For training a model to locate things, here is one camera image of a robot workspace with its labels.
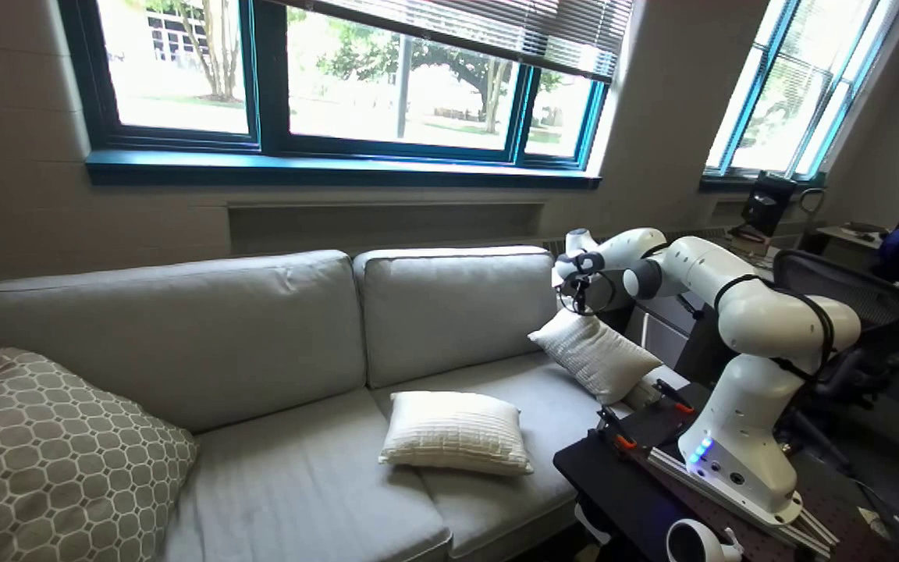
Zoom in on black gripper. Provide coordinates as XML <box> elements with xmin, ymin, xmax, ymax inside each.
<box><xmin>550</xmin><ymin>254</ymin><xmax>599</xmax><ymax>323</ymax></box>

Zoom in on small cream pleated pillow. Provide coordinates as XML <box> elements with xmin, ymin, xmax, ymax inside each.
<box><xmin>379</xmin><ymin>386</ymin><xmax>533</xmax><ymax>482</ymax></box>
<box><xmin>524</xmin><ymin>309</ymin><xmax>664</xmax><ymax>405</ymax></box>

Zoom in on grey sofa seat cushion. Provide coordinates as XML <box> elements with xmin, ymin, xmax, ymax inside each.
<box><xmin>372</xmin><ymin>349</ymin><xmax>624</xmax><ymax>556</ymax></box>
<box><xmin>164</xmin><ymin>386</ymin><xmax>455</xmax><ymax>562</ymax></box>

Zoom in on grey sofa back cushion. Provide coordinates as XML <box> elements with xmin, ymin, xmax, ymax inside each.
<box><xmin>353</xmin><ymin>244</ymin><xmax>561</xmax><ymax>394</ymax></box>
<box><xmin>0</xmin><ymin>247</ymin><xmax>367</xmax><ymax>435</ymax></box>

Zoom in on black orange clamp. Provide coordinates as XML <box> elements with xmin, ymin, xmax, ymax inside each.
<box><xmin>599</xmin><ymin>408</ymin><xmax>645</xmax><ymax>457</ymax></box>
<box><xmin>656</xmin><ymin>379</ymin><xmax>706</xmax><ymax>419</ymax></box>

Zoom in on black robot table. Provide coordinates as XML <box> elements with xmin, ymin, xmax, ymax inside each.
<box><xmin>552</xmin><ymin>380</ymin><xmax>899</xmax><ymax>562</ymax></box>

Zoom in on black computer monitor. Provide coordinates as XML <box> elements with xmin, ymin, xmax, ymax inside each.
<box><xmin>739</xmin><ymin>172</ymin><xmax>830</xmax><ymax>240</ymax></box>

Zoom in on white VR controller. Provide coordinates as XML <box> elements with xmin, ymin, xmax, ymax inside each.
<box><xmin>662</xmin><ymin>516</ymin><xmax>746</xmax><ymax>562</ymax></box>

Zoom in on wide teal framed window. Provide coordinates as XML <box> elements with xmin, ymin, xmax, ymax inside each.
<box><xmin>57</xmin><ymin>0</ymin><xmax>619</xmax><ymax>190</ymax></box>

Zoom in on dark window blinds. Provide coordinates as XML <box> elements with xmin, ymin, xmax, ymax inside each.
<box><xmin>281</xmin><ymin>0</ymin><xmax>639</xmax><ymax>84</ymax></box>

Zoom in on black office chair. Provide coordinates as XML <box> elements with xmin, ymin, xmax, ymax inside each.
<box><xmin>771</xmin><ymin>247</ymin><xmax>899</xmax><ymax>414</ymax></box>

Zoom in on grey fabric sofa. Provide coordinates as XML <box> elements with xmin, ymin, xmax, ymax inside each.
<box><xmin>0</xmin><ymin>244</ymin><xmax>682</xmax><ymax>562</ymax></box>

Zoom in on narrow teal framed window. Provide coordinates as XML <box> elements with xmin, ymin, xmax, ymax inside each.
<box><xmin>699</xmin><ymin>0</ymin><xmax>899</xmax><ymax>194</ymax></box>

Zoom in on large patterned beige pillow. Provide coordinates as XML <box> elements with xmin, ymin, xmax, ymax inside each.
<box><xmin>0</xmin><ymin>346</ymin><xmax>201</xmax><ymax>562</ymax></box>

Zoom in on grey aluminium base rail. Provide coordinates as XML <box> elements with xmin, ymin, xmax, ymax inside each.
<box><xmin>642</xmin><ymin>443</ymin><xmax>842</xmax><ymax>556</ymax></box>

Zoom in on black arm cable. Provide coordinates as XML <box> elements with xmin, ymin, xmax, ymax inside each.
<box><xmin>712</xmin><ymin>273</ymin><xmax>841</xmax><ymax>394</ymax></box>

